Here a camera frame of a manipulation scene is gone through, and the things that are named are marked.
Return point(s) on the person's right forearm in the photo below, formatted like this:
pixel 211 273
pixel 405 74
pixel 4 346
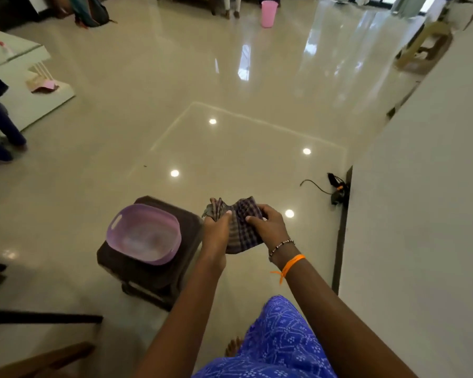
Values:
pixel 339 322

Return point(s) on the dark brown plastic stool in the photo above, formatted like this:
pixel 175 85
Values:
pixel 153 267

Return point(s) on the person's right thumb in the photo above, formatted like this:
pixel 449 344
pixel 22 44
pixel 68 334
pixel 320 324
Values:
pixel 255 222

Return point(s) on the pink plastic bucket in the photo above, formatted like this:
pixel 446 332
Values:
pixel 269 13

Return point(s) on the orange thread wristband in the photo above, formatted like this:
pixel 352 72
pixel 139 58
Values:
pixel 289 265

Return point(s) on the person's right hand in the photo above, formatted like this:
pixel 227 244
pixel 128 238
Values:
pixel 274 228

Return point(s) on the beige plastic chair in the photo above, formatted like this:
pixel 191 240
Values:
pixel 423 45

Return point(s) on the dark wooden furniture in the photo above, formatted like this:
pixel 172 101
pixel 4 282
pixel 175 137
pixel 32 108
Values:
pixel 35 342

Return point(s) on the white low table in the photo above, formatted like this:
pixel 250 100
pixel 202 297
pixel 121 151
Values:
pixel 21 74

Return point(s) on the person's left thumb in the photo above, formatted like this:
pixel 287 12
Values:
pixel 223 217

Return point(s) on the person's foot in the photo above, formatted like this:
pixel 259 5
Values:
pixel 233 347

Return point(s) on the dark checked cloth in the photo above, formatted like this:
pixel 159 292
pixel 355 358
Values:
pixel 240 228

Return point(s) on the pink cloth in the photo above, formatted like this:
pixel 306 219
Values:
pixel 43 85

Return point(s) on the purple plastic basin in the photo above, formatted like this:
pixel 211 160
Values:
pixel 144 234

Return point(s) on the person's left hand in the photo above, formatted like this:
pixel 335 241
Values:
pixel 215 234

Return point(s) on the blue patterned garment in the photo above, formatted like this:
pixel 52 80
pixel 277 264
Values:
pixel 276 342

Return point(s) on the person's left forearm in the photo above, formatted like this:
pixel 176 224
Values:
pixel 181 322

